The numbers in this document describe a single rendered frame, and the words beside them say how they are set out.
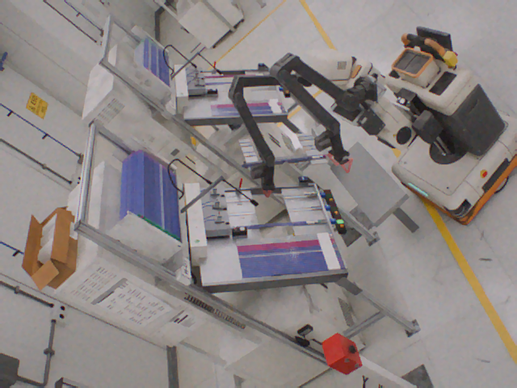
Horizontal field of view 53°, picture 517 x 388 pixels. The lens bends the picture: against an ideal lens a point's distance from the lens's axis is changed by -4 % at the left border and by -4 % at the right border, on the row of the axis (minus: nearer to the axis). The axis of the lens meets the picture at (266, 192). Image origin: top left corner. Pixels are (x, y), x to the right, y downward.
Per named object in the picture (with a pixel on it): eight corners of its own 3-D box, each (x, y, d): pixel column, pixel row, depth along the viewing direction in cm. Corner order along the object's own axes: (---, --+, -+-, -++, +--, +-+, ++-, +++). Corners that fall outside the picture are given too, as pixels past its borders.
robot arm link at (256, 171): (274, 155, 281) (267, 152, 288) (254, 160, 277) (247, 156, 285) (275, 177, 285) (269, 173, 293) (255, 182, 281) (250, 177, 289)
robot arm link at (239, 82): (233, 75, 259) (226, 73, 268) (233, 103, 263) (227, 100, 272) (314, 72, 276) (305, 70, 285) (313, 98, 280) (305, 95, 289)
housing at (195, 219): (199, 201, 304) (199, 182, 295) (207, 265, 267) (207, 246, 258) (185, 202, 302) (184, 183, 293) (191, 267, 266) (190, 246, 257)
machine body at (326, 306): (340, 263, 365) (284, 221, 329) (371, 349, 312) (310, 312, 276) (270, 311, 386) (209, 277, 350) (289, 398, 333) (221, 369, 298)
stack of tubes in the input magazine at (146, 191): (175, 173, 286) (137, 146, 271) (181, 240, 248) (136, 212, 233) (160, 187, 290) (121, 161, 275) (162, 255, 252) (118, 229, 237)
